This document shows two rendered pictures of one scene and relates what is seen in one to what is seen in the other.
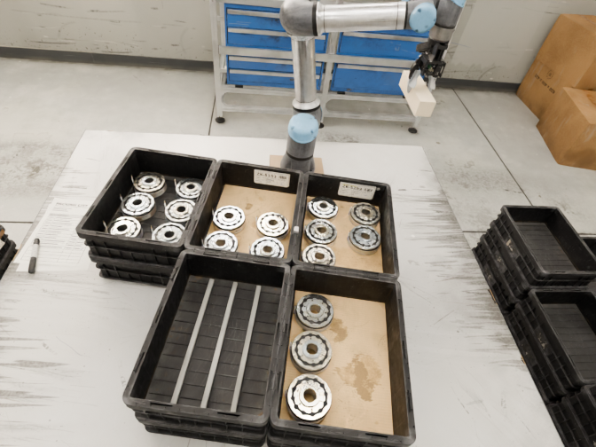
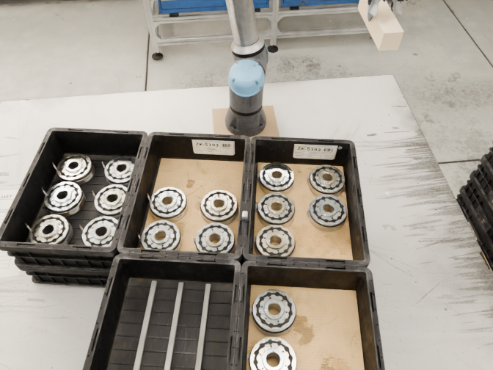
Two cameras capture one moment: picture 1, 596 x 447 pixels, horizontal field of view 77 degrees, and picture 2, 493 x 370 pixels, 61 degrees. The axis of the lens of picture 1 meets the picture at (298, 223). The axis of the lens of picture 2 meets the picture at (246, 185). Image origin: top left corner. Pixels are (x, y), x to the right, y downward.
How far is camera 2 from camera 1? 0.17 m
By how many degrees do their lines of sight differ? 6
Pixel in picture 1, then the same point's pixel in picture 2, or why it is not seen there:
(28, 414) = not seen: outside the picture
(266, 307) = (218, 309)
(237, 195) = (176, 170)
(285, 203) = (232, 175)
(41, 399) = not seen: outside the picture
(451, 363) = (439, 349)
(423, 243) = (400, 201)
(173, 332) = (116, 350)
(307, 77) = (244, 17)
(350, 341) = (318, 342)
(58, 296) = not seen: outside the picture
